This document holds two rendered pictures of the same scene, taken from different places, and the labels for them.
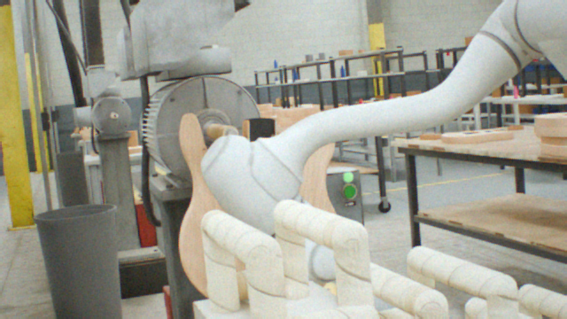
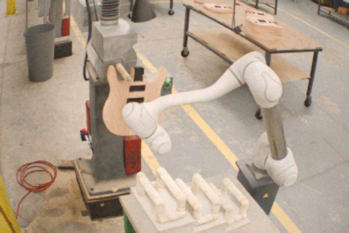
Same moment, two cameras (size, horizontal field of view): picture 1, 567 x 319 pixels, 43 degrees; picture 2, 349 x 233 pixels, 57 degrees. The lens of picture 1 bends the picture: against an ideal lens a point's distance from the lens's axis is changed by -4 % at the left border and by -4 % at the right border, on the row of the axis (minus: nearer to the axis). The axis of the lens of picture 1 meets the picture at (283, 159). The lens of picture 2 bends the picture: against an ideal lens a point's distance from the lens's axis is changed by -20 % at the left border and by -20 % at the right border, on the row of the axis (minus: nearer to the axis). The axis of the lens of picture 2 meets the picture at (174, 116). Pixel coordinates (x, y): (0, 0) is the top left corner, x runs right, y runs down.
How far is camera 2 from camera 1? 85 cm
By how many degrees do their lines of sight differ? 27
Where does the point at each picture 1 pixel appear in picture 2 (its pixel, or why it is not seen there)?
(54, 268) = (30, 54)
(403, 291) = (191, 201)
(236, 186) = (135, 125)
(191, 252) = (108, 117)
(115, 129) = not seen: outside the picture
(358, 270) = (183, 206)
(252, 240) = (158, 202)
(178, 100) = not seen: hidden behind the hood
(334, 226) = (178, 195)
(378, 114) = (188, 99)
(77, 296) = (37, 65)
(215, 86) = not seen: hidden behind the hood
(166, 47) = (110, 55)
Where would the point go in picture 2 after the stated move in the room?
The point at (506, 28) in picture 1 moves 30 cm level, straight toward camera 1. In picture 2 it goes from (239, 73) to (238, 103)
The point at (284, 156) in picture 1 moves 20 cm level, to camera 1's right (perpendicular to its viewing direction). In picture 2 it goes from (153, 114) to (198, 114)
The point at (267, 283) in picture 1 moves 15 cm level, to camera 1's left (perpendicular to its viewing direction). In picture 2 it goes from (161, 211) to (118, 211)
